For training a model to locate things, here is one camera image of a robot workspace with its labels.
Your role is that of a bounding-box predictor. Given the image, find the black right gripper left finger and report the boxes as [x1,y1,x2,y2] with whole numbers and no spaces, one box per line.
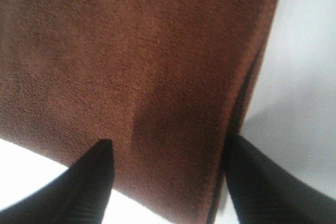
[1,140,114,223]

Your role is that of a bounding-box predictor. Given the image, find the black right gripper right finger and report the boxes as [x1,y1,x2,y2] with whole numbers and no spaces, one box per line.
[227,136,335,223]

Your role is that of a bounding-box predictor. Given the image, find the brown towel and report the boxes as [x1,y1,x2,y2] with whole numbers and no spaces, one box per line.
[1,0,277,223]

